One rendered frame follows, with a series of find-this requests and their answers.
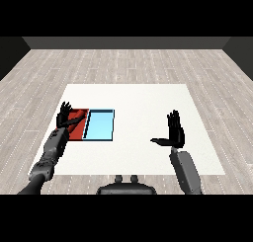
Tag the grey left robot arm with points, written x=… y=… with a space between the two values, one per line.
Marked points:
x=48 y=159

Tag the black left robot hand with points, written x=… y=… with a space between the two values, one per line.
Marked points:
x=63 y=119

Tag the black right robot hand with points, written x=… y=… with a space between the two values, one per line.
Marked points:
x=176 y=136

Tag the red shallow open box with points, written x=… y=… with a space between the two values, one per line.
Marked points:
x=77 y=127

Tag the light blue shallow open box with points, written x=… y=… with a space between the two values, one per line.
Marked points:
x=98 y=125

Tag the dark grey robot body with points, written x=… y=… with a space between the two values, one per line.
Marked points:
x=126 y=187

